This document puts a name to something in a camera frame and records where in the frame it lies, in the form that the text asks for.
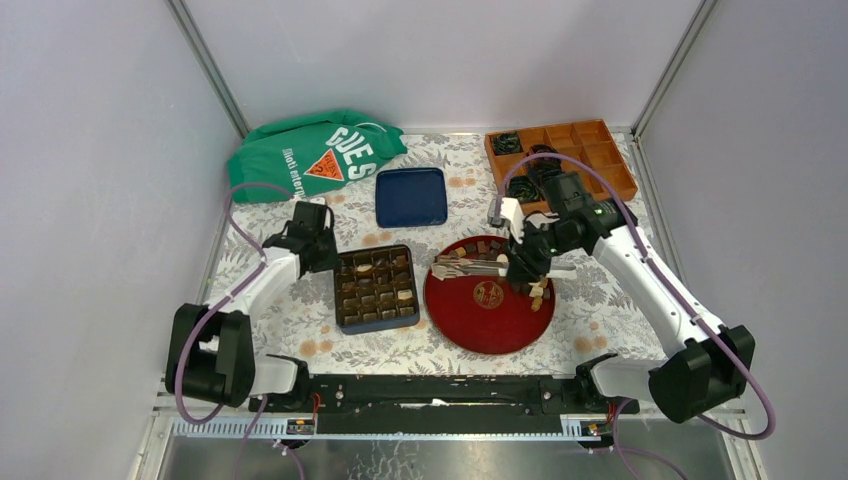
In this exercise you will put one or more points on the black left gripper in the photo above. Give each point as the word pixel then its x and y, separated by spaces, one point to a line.
pixel 332 261

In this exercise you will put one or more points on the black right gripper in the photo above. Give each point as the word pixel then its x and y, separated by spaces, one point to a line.
pixel 524 267

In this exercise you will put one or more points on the blue chocolate box with tray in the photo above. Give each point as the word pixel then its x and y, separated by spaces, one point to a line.
pixel 375 290

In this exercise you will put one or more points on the silver metal tongs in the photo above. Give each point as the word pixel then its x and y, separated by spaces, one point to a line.
pixel 445 267

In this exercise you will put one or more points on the blue box lid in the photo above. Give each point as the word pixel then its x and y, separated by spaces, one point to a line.
pixel 411 197

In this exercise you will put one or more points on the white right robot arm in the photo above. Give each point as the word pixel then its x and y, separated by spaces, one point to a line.
pixel 706 363

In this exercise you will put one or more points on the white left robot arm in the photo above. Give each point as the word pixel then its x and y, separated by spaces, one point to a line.
pixel 211 353

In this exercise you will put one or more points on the red round plate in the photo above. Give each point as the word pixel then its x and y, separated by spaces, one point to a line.
pixel 487 314

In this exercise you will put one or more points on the green printed bag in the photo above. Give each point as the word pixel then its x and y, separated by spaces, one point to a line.
pixel 311 154

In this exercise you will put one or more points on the floral tablecloth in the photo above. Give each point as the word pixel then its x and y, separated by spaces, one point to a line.
pixel 592 314

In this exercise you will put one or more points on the orange wooden divider tray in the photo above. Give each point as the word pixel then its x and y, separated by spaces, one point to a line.
pixel 589 142

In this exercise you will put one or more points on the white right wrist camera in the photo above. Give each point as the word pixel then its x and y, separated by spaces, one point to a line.
pixel 507 212

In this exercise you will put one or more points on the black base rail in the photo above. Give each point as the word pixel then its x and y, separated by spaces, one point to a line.
pixel 451 405

